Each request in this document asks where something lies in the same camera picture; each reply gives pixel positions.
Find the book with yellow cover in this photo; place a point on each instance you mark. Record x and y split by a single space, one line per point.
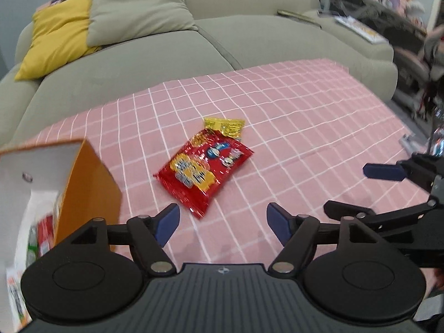
364 29

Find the pink checkered tablecloth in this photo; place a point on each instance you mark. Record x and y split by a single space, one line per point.
277 111

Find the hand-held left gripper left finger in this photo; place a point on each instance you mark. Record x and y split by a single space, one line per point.
168 223

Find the beige pillow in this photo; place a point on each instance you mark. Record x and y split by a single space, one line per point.
138 10

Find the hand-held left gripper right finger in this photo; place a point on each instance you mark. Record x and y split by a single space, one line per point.
279 223

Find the grey chair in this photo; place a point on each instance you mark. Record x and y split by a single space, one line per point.
409 73

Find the grey-green sofa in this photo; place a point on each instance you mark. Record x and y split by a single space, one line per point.
138 76

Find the yellow pillow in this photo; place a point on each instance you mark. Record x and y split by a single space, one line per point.
59 38

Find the yellow snack packet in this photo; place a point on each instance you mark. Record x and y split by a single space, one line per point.
225 126

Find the orange cardboard box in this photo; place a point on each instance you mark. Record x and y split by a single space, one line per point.
86 187

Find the small red snack packet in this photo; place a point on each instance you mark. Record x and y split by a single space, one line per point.
45 236

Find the large red snack bag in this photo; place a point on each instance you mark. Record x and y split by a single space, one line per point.
201 166

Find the green snack packet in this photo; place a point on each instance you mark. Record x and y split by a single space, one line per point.
31 246

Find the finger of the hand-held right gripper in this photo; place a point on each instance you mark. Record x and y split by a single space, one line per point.
347 211
381 171

